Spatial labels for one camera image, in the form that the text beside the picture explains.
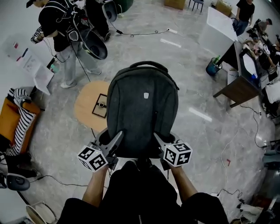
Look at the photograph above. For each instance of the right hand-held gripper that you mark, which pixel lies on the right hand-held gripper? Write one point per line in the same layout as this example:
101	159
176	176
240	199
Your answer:
177	154

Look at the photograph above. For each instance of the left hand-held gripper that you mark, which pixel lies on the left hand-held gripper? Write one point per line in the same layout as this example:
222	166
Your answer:
93	159

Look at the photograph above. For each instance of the grey fabric backpack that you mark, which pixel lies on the grey fabric backpack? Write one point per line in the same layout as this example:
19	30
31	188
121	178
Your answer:
142	109

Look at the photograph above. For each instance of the person's left forearm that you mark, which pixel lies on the person's left forearm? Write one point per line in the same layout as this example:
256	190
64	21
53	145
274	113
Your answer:
95	188

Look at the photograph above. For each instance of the person's right forearm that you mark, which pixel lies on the person's right forearm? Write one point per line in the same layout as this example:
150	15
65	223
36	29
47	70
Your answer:
183	186

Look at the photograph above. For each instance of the person's black trousers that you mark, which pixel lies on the person's black trousers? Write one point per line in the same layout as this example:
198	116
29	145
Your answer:
144	167

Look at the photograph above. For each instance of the light wooden table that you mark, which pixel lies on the light wooden table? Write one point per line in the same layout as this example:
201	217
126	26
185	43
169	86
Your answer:
87	98

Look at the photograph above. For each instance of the person's black shirt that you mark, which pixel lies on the person's black shirt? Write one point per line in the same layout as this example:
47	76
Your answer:
142	201

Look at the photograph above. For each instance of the white power strip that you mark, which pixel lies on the white power strip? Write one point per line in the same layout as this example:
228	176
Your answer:
172	31
215	194

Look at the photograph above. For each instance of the blue wastebasket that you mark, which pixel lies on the blue wastebasket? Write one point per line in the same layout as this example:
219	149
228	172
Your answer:
212	68

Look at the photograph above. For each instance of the black white striped blanket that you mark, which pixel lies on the black white striped blanket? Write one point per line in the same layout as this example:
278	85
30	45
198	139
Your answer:
23	127

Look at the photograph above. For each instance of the dark brown desk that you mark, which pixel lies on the dark brown desk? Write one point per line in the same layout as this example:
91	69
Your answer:
240	89

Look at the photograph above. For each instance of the teal bottle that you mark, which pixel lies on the teal bottle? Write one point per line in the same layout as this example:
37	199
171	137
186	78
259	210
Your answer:
56	66

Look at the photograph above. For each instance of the green bottle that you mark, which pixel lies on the green bottle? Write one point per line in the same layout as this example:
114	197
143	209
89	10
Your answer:
217	60

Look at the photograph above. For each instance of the white side stand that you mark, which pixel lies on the white side stand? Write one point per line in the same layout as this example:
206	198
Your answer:
37	72

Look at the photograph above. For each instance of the orange cushion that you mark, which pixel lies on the orange cushion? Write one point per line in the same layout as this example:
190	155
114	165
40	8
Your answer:
9	118

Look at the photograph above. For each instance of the orange sofa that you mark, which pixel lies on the orange sofa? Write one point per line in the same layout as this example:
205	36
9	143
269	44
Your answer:
8	122

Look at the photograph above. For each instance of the white crumpled cloth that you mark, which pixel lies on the white crumpled cloth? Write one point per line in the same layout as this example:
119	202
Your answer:
251	212

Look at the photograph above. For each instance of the white paper sheet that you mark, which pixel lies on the white paper sheet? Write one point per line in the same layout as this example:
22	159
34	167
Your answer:
249	63

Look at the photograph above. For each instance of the white block cabinet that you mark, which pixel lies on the white block cabinet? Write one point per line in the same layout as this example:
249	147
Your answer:
216	28

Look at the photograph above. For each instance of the black marker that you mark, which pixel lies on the black marker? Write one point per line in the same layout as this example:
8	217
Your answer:
24	53

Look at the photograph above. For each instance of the cardboard box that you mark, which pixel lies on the cardboard box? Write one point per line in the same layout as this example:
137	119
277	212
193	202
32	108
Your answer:
223	7
175	4

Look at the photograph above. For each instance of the black chair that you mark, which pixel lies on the black chair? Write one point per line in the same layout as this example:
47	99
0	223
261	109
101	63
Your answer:
195	3

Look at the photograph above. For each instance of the black rectangular frame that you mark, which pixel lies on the black rectangular frame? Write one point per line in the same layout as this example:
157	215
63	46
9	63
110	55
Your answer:
97	113

